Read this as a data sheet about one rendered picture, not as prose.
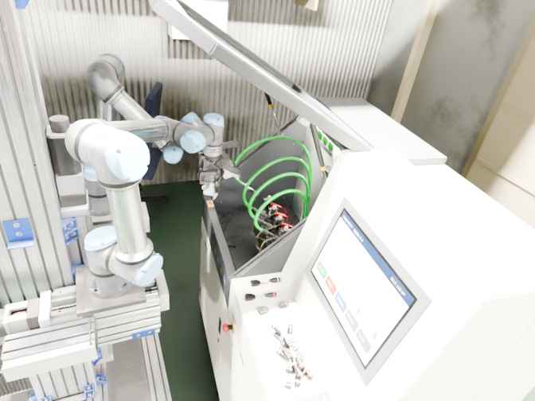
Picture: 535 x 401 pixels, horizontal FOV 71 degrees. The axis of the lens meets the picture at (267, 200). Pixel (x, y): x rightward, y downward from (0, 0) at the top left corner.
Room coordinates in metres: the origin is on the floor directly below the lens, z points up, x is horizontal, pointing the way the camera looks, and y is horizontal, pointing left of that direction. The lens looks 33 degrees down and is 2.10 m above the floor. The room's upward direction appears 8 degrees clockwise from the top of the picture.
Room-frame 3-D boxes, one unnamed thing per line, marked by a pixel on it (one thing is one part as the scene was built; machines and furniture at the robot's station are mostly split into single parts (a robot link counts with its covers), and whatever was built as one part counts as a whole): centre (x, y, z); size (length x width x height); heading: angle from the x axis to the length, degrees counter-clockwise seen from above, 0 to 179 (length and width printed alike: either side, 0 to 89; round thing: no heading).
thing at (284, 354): (0.79, -0.15, 1.01); 0.23 x 0.11 x 0.06; 22
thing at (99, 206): (1.38, 0.75, 1.09); 0.15 x 0.15 x 0.10
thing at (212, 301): (1.44, 0.23, 0.44); 0.65 x 0.02 x 0.68; 22
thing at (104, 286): (0.94, 0.52, 1.09); 0.15 x 0.15 x 0.10
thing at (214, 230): (1.44, 0.21, 0.87); 0.62 x 0.04 x 0.16; 22
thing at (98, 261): (0.94, 0.51, 1.20); 0.13 x 0.12 x 0.14; 69
